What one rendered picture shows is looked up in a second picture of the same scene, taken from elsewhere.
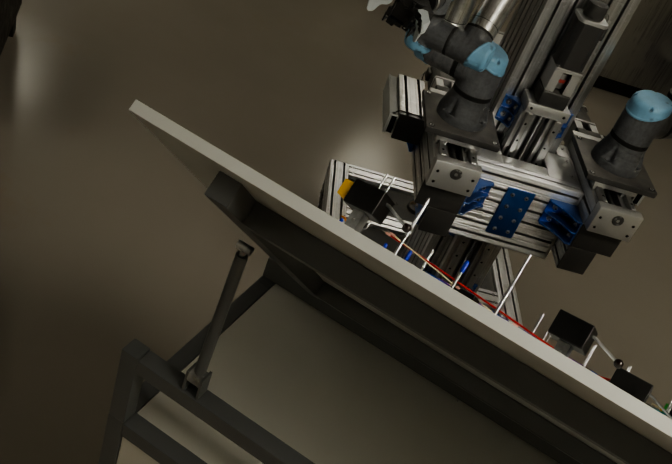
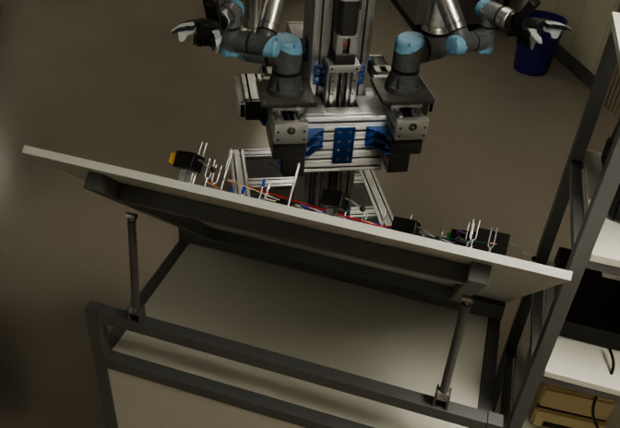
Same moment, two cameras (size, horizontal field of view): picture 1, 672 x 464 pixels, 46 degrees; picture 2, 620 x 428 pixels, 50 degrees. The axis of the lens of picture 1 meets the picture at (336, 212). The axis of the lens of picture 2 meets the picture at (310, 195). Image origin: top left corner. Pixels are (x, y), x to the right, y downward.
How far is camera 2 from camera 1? 0.51 m
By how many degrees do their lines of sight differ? 2
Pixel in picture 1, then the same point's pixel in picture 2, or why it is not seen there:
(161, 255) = (124, 256)
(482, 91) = (291, 68)
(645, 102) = (403, 41)
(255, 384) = (188, 309)
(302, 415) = (224, 319)
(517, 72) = (315, 47)
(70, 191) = (43, 233)
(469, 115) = (288, 88)
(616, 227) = (413, 131)
